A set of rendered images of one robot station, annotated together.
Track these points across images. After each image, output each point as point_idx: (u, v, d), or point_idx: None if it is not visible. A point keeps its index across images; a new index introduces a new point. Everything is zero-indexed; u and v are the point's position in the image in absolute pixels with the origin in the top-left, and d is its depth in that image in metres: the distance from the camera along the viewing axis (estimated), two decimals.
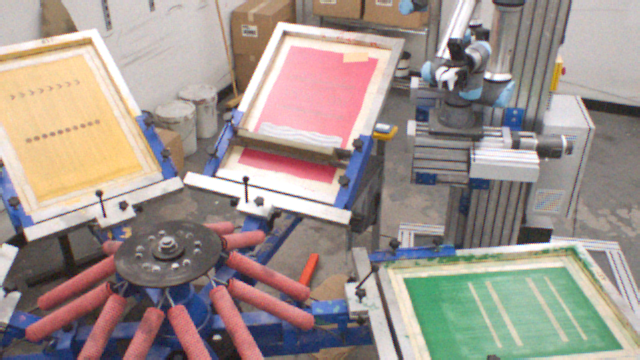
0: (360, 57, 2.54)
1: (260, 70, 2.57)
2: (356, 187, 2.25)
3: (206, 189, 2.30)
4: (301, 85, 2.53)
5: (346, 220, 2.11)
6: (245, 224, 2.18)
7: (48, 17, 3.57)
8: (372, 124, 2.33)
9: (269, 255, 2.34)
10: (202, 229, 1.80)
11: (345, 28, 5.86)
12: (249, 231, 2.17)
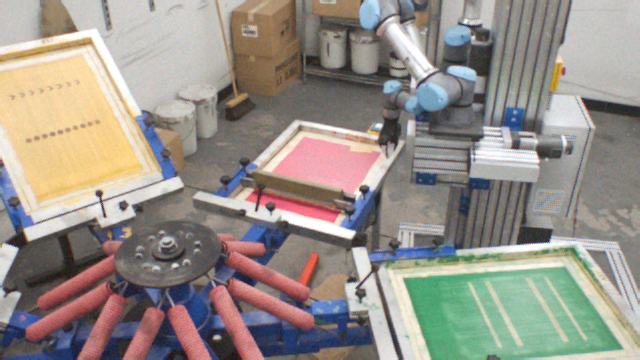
0: (365, 149, 2.90)
1: (276, 144, 2.88)
2: (357, 226, 2.38)
3: (214, 205, 2.39)
4: (311, 159, 2.82)
5: (350, 236, 2.20)
6: (250, 230, 2.23)
7: (48, 17, 3.57)
8: (375, 185, 2.57)
9: (269, 255, 2.34)
10: (202, 229, 1.80)
11: (345, 28, 5.86)
12: (253, 235, 2.21)
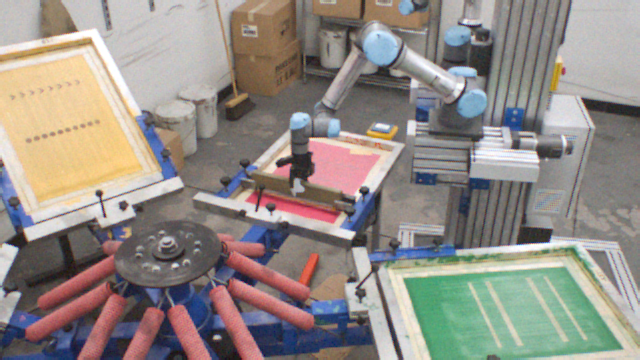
0: (365, 152, 2.91)
1: (276, 146, 2.89)
2: (357, 227, 2.38)
3: (214, 206, 2.39)
4: (311, 162, 2.83)
5: (350, 237, 2.20)
6: (250, 230, 2.24)
7: (48, 17, 3.57)
8: (375, 187, 2.58)
9: (269, 255, 2.34)
10: (202, 229, 1.80)
11: (345, 28, 5.86)
12: (253, 235, 2.21)
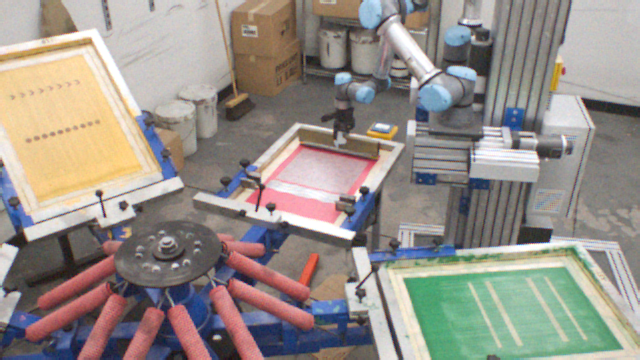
0: None
1: (276, 146, 2.89)
2: (357, 227, 2.38)
3: (214, 206, 2.39)
4: None
5: (350, 237, 2.20)
6: (250, 230, 2.24)
7: (48, 17, 3.57)
8: (375, 187, 2.58)
9: (269, 255, 2.34)
10: (202, 229, 1.80)
11: (345, 28, 5.86)
12: (253, 235, 2.21)
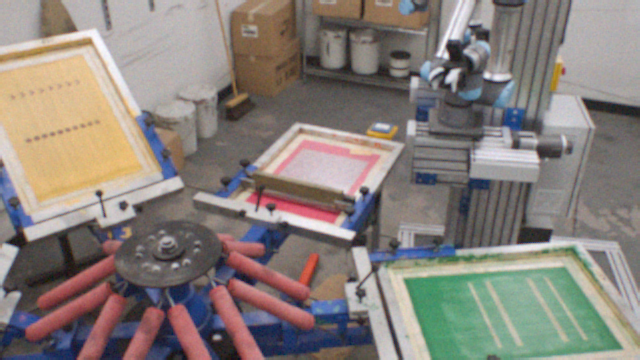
0: (365, 152, 2.91)
1: (276, 146, 2.89)
2: (357, 227, 2.38)
3: (214, 206, 2.39)
4: None
5: (350, 237, 2.20)
6: (250, 230, 2.24)
7: (48, 17, 3.57)
8: (375, 187, 2.58)
9: (269, 255, 2.34)
10: (202, 229, 1.80)
11: (345, 28, 5.86)
12: (253, 235, 2.21)
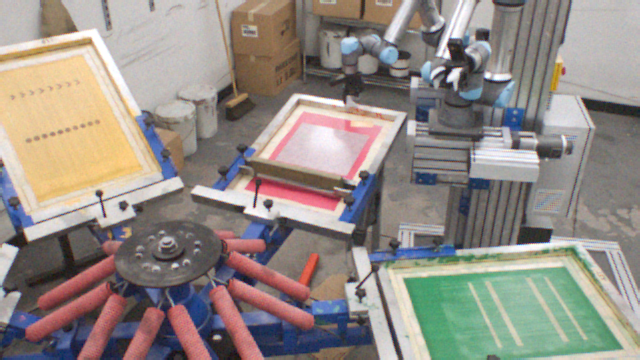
0: (366, 124, 2.82)
1: (274, 123, 2.81)
2: (358, 214, 2.35)
3: (213, 200, 2.37)
4: None
5: (350, 230, 2.18)
6: (249, 228, 2.22)
7: (48, 17, 3.57)
8: (376, 167, 2.52)
9: (269, 255, 2.34)
10: (202, 229, 1.80)
11: (345, 28, 5.86)
12: (252, 233, 2.20)
